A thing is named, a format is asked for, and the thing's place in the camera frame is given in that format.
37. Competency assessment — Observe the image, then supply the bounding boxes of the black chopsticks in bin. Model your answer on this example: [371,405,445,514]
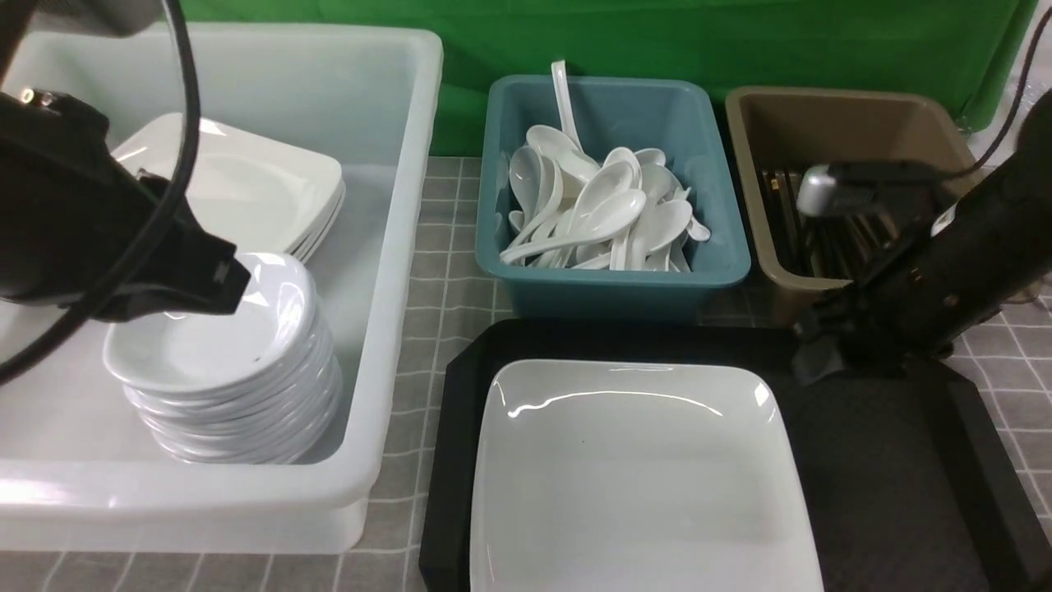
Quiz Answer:
[758,169,897,280]

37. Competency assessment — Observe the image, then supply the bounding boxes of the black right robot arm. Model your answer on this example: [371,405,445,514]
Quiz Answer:
[792,94,1051,385]

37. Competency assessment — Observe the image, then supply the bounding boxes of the stack of small white bowls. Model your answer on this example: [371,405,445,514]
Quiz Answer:
[102,252,346,465]

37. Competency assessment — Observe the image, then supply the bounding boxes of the large white square plate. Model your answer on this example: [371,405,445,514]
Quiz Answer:
[468,359,824,591]

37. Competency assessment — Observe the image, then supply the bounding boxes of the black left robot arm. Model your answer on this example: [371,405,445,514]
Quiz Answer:
[2,1,251,323]

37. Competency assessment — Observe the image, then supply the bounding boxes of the large white plastic tub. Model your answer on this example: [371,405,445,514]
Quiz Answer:
[1,23,443,554]

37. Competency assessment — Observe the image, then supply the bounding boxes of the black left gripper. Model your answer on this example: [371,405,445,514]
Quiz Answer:
[1,93,251,322]

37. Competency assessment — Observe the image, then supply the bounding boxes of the grey checkered tablecloth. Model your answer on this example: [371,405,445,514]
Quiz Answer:
[2,157,1050,591]

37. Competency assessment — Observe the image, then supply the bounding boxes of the stack of white square plates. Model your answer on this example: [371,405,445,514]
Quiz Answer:
[112,113,346,264]

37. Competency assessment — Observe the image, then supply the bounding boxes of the teal plastic bin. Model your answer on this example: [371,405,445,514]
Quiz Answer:
[476,75,751,325]

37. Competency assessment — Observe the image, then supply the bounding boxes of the black serving tray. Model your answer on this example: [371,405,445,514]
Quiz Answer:
[418,319,1050,591]

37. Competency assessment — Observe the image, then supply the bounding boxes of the pile of white spoons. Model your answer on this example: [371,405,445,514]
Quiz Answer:
[500,125,713,272]

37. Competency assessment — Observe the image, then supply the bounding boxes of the upright white spoon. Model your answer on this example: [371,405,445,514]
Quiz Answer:
[550,60,583,151]

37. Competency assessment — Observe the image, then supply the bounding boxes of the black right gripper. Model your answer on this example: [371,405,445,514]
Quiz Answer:
[791,240,971,385]

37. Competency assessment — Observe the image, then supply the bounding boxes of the brown plastic bin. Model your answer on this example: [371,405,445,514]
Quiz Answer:
[725,86,976,327]

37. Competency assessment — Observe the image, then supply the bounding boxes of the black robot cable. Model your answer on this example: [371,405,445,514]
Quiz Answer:
[0,0,202,383]

